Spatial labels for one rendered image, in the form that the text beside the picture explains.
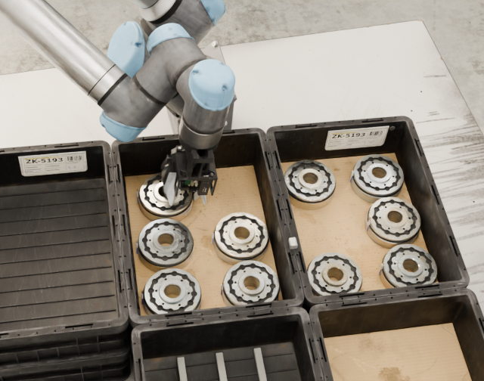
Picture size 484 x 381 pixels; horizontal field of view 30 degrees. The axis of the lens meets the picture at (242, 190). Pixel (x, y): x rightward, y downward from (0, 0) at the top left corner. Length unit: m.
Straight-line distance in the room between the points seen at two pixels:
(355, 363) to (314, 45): 0.93
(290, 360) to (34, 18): 0.74
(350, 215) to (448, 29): 1.78
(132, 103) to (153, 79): 0.06
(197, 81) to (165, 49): 0.11
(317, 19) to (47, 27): 1.92
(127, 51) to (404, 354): 0.78
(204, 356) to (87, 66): 0.54
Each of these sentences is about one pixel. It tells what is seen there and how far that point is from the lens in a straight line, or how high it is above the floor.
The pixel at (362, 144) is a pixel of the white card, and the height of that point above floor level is 0.87.
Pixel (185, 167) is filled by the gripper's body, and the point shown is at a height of 0.99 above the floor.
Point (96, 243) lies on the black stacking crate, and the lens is 1.73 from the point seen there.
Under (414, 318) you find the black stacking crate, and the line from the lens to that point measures 1.66.
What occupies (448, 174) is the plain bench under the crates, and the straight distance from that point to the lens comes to 2.08.
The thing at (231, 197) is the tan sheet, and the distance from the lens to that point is 1.79.
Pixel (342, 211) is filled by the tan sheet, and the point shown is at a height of 0.83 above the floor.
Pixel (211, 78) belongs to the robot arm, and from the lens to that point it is 1.47.
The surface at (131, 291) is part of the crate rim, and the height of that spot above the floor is 0.92.
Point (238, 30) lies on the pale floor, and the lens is 3.31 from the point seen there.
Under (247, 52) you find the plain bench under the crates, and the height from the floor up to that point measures 0.70.
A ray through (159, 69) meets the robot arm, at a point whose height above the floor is 1.16.
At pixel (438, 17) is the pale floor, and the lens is 3.52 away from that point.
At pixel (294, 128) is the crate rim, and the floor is 0.93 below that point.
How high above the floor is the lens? 2.27
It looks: 53 degrees down
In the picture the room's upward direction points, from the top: 7 degrees clockwise
